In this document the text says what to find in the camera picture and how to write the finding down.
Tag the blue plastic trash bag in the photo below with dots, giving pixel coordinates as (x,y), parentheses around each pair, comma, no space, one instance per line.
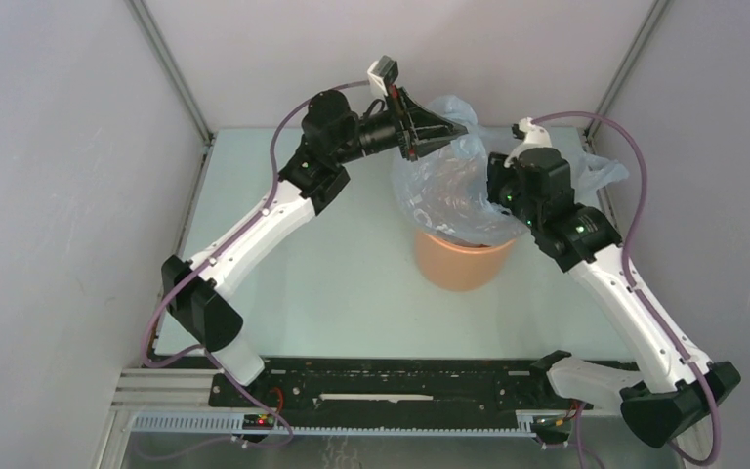
(445,193)

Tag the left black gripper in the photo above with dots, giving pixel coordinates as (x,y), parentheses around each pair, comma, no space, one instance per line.
(423,125)

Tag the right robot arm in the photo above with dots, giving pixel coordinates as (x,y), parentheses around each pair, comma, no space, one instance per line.
(676,384)

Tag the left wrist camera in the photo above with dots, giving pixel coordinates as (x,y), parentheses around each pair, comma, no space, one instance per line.
(382,75)

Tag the left circuit board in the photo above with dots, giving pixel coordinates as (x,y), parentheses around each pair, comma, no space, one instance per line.
(258,422)

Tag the aluminium frame post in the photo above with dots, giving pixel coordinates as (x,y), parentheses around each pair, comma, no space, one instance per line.
(157,43)
(652,20)

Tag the right circuit board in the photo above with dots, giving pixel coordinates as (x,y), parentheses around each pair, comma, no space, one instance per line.
(552,424)

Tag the left aluminium frame post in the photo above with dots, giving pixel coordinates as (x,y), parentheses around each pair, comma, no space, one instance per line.
(157,43)

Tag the circuit board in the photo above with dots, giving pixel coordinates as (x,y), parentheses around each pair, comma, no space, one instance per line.
(552,424)
(258,422)

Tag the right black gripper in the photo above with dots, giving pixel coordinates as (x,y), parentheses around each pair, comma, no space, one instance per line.
(496,171)

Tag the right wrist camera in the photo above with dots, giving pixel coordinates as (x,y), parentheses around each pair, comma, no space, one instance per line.
(532,136)

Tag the right aluminium frame post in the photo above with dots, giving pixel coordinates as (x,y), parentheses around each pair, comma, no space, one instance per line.
(652,20)

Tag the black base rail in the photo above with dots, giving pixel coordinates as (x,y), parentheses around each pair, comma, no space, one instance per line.
(385,394)

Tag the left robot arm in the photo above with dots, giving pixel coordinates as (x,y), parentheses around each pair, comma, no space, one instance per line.
(333,135)

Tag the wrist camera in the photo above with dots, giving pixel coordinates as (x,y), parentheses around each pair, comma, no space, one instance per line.
(532,136)
(382,75)

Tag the orange trash bin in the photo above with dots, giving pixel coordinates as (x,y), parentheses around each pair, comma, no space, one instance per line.
(455,267)

